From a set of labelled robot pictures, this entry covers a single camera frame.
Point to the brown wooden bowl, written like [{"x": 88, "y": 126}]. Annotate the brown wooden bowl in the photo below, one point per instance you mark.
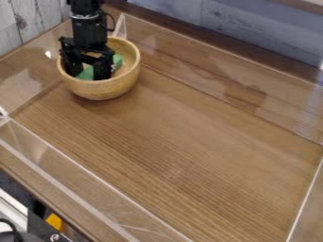
[{"x": 125, "y": 77}]

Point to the clear acrylic corner bracket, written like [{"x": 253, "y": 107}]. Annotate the clear acrylic corner bracket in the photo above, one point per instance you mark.
[{"x": 121, "y": 28}]

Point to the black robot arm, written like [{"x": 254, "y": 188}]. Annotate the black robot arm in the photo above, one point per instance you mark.
[{"x": 86, "y": 7}]

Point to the yellow label tag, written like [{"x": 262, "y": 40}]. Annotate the yellow label tag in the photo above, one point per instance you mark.
[{"x": 56, "y": 221}]

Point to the green rectangular block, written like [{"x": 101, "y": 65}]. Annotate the green rectangular block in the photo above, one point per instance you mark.
[{"x": 88, "y": 73}]

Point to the clear acrylic front wall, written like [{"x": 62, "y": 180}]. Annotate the clear acrylic front wall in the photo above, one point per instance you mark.
[{"x": 93, "y": 206}]

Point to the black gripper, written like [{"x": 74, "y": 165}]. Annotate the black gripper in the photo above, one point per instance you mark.
[{"x": 86, "y": 46}]

